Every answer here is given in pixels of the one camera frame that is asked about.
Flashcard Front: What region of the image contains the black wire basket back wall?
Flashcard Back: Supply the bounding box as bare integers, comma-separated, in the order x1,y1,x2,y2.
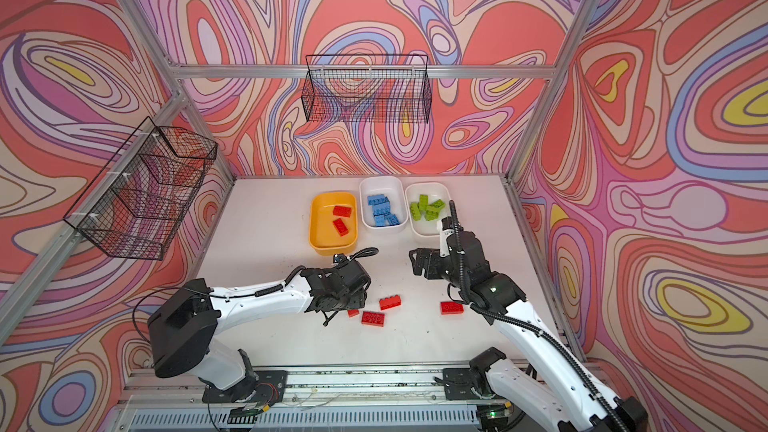
301,53,433,124

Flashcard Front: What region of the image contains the yellow plastic bin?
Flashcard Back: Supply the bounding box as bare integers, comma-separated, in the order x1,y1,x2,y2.
309,191,358,256

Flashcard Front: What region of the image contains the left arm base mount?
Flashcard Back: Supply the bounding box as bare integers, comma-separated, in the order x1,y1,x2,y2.
202,370,288,422

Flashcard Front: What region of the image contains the aluminium rail at front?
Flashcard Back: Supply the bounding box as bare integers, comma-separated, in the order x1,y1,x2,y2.
119,362,613,430

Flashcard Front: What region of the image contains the white right plastic bin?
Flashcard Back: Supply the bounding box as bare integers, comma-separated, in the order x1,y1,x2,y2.
405,182,450,240

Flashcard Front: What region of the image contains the white middle plastic bin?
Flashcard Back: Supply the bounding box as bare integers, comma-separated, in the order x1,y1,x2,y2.
358,176,409,233

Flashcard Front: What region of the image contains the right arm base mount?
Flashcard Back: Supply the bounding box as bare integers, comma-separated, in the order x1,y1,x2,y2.
439,367,497,401

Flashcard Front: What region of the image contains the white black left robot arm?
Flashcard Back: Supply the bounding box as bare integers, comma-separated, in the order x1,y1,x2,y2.
147,247,379,402

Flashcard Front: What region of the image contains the black wire basket wall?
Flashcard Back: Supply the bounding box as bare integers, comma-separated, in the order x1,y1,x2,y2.
301,53,433,124
63,118,218,261

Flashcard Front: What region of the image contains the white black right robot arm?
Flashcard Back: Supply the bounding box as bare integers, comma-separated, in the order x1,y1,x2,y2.
409,230,648,431

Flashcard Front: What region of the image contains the white plastic bin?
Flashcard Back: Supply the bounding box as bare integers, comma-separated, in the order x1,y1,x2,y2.
405,182,450,240
358,176,409,233

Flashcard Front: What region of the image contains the black wire basket left wall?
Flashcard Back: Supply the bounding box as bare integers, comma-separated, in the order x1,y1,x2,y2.
63,118,218,261

